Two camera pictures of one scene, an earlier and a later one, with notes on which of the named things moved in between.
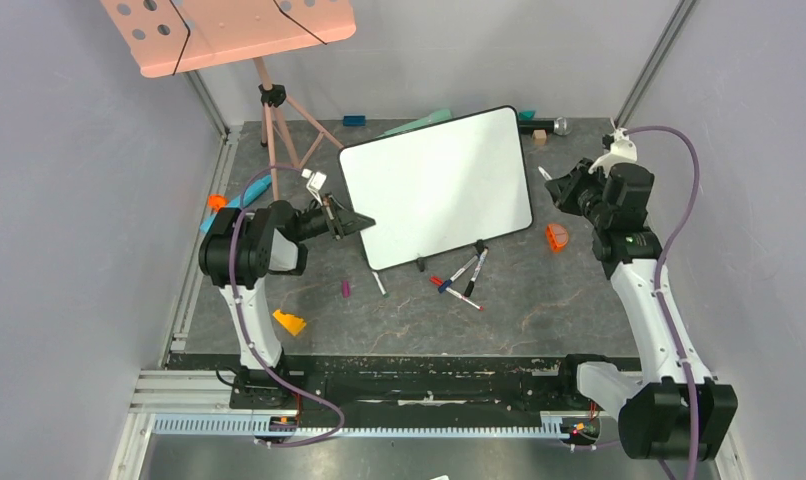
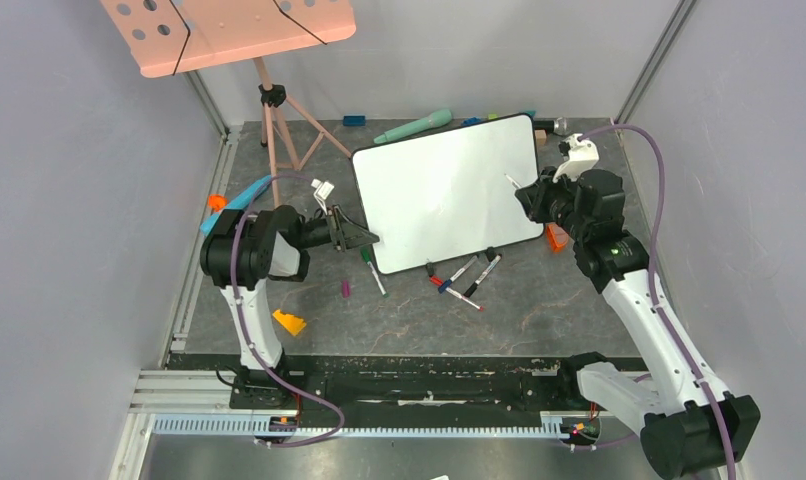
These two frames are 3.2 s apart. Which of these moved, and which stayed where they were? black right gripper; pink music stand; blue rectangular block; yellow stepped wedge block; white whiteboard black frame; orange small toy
Moved: white whiteboard black frame; black right gripper
Stayed: blue rectangular block; pink music stand; yellow stepped wedge block; orange small toy
